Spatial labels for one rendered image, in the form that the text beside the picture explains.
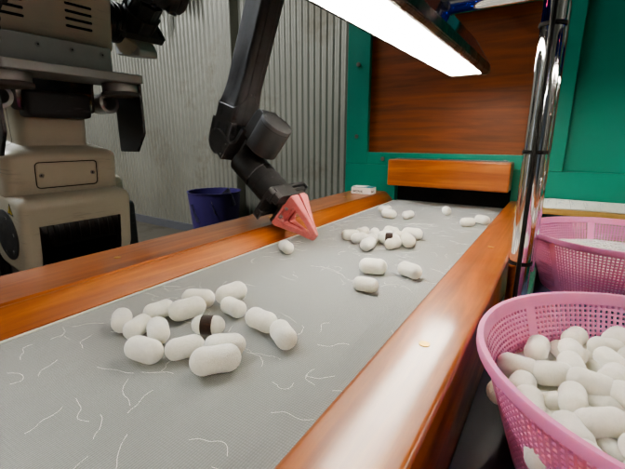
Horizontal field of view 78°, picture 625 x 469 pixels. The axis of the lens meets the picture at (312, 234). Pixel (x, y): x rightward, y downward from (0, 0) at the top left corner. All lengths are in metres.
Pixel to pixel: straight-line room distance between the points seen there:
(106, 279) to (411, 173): 0.79
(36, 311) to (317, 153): 2.57
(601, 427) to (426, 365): 0.11
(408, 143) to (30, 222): 0.91
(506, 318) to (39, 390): 0.38
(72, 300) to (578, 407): 0.45
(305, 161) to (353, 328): 2.63
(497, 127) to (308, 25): 2.15
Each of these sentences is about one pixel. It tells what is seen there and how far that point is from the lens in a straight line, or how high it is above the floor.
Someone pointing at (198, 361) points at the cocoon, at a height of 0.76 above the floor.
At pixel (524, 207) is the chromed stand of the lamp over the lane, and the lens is 0.50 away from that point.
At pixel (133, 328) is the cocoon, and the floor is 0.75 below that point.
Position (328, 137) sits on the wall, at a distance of 2.84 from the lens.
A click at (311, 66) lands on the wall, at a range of 2.97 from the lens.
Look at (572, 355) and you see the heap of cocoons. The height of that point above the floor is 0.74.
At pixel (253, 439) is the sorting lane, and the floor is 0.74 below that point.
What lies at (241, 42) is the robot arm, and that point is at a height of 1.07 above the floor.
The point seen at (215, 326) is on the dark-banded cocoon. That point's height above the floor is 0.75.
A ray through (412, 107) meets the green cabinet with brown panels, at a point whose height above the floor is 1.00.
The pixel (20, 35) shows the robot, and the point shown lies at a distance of 0.94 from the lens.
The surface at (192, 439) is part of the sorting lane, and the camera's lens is 0.27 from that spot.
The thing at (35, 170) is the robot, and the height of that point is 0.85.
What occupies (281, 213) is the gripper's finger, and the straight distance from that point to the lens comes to 0.66.
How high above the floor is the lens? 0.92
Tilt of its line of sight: 14 degrees down
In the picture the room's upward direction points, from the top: straight up
